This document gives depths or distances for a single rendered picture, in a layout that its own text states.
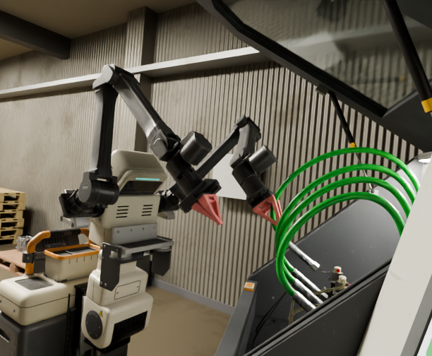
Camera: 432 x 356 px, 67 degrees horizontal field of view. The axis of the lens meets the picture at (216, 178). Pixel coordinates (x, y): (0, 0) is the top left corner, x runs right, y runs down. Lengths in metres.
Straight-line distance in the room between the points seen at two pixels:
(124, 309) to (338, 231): 0.83
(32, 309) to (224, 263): 2.11
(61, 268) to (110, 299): 0.31
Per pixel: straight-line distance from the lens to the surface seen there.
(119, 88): 1.11
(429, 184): 0.53
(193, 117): 3.54
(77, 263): 1.61
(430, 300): 0.42
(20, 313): 1.52
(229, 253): 3.24
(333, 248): 1.23
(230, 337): 0.85
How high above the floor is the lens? 1.33
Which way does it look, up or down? 1 degrees down
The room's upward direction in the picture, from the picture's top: 5 degrees clockwise
